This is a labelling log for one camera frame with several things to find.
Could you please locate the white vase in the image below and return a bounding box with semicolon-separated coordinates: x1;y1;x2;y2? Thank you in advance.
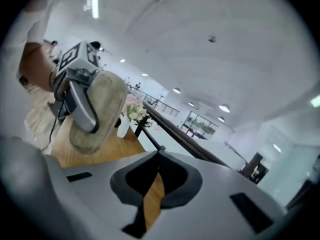
116;115;131;139

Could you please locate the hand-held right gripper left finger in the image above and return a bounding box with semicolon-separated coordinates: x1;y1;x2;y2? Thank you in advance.
45;150;160;240

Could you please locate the person's left forearm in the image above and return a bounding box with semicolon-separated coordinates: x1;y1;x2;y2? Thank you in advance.
18;41;60;93

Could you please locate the person in beige clothes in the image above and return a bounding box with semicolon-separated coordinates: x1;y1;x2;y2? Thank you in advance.
0;0;68;157

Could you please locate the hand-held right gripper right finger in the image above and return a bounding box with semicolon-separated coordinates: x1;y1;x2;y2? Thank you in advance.
146;150;286;240

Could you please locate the ceiling tube light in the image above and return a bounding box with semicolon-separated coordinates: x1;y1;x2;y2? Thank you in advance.
83;0;100;20

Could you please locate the pink white flower bouquet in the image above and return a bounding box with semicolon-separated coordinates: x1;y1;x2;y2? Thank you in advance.
122;93;153;129

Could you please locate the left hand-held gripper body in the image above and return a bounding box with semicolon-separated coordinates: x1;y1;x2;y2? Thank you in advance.
48;40;104;119

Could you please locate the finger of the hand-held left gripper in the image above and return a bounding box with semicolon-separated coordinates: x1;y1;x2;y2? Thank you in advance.
66;79;99;134

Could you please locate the dark-framed window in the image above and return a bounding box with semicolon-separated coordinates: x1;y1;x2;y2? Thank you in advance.
186;110;219;139

